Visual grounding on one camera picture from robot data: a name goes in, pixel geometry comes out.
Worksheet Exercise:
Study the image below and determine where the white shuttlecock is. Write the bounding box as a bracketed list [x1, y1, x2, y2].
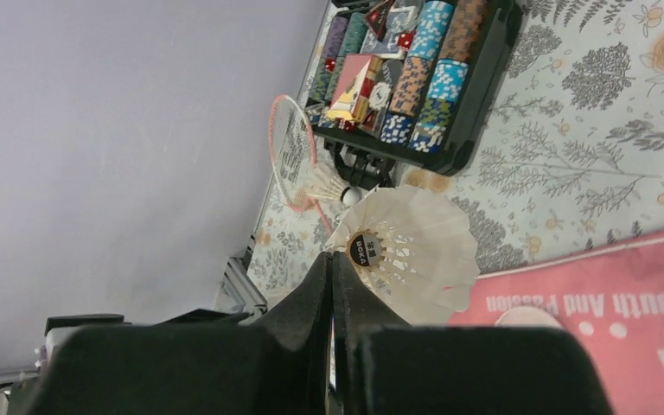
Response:
[304, 163, 362, 207]
[326, 185, 480, 325]

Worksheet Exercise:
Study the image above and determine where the pink racket bag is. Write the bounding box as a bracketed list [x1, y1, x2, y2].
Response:
[450, 232, 664, 414]

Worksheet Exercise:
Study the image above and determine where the black poker chip case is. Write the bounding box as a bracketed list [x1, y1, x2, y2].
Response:
[307, 1, 524, 189]

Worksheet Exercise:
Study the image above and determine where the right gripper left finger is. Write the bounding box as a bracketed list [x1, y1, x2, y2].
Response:
[25, 252, 332, 414]

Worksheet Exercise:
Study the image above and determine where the pink racket on left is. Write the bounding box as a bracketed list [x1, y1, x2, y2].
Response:
[268, 94, 333, 233]

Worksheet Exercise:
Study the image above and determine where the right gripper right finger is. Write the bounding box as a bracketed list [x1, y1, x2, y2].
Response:
[331, 253, 613, 414]

